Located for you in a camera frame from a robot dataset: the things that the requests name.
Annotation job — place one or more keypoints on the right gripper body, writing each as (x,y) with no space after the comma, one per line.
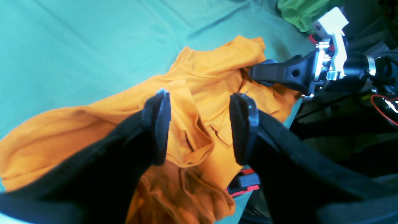
(312,72)

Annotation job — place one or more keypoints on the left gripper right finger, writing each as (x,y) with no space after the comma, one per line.
(301,186)

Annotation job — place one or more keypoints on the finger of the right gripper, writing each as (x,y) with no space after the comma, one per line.
(268,73)

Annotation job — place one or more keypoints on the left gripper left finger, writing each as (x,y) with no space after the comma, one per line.
(96,185)

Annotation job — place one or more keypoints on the orange T-shirt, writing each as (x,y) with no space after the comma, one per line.
(190,188)

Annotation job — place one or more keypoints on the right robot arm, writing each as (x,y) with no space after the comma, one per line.
(364,73)

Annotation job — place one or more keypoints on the blue clamp on table centre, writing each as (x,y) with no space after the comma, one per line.
(244,182)

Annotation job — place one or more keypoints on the green garment pile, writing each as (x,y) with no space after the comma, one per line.
(303,13)

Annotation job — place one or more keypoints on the green table cloth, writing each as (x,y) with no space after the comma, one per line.
(69,53)

